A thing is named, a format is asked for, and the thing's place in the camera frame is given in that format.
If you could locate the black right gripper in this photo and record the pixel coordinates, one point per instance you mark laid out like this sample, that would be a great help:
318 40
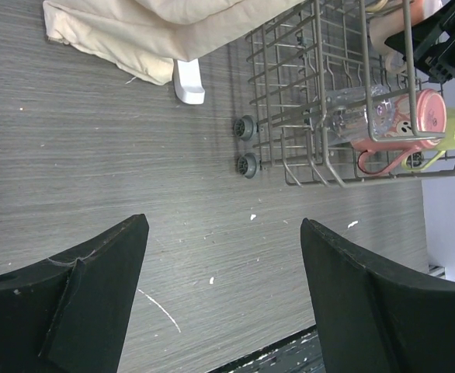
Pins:
433 44

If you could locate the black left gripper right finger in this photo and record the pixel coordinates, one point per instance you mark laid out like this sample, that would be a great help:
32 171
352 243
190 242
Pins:
373 314

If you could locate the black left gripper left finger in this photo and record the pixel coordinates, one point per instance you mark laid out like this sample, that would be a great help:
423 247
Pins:
70 312

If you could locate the peach pink mug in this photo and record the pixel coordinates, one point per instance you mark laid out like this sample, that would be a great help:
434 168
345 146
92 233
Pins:
419 10

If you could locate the white metal clothes rack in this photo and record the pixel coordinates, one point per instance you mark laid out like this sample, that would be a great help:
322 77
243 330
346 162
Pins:
188 83

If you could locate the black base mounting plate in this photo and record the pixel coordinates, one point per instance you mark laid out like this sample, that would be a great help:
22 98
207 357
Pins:
299 352

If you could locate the yellow-green mug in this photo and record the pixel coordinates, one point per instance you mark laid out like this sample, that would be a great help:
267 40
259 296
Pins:
442 147

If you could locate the clear glass cup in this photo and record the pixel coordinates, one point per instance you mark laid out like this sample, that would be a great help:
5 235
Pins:
346 119

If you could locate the beige cloth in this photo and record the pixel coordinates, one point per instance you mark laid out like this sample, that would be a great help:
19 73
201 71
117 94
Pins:
145 38

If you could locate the grey wire dish rack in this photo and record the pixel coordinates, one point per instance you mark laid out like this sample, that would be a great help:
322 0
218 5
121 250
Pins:
320 46

